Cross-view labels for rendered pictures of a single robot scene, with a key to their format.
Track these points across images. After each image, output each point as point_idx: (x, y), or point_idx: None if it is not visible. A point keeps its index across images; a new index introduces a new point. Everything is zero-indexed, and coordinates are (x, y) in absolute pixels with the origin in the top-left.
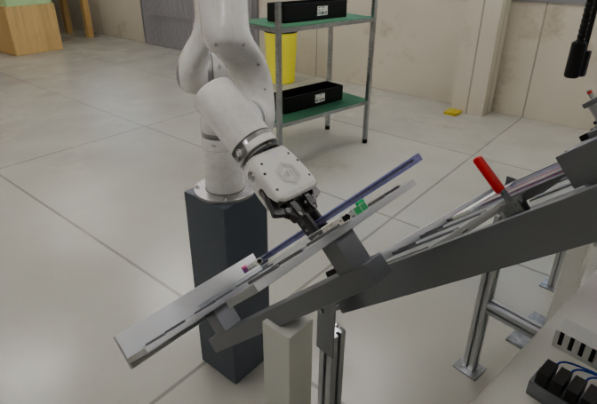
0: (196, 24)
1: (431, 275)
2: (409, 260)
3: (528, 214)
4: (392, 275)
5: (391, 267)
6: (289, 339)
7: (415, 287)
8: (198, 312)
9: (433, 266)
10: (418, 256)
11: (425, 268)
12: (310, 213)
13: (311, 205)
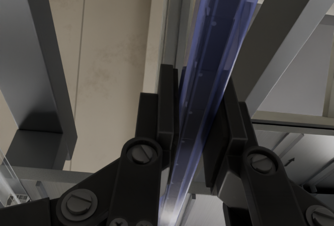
0: None
1: (249, 48)
2: (272, 50)
3: (197, 173)
4: None
5: (301, 1)
6: None
7: (267, 2)
8: None
9: (247, 66)
10: (260, 71)
11: (254, 55)
12: (211, 172)
13: (224, 211)
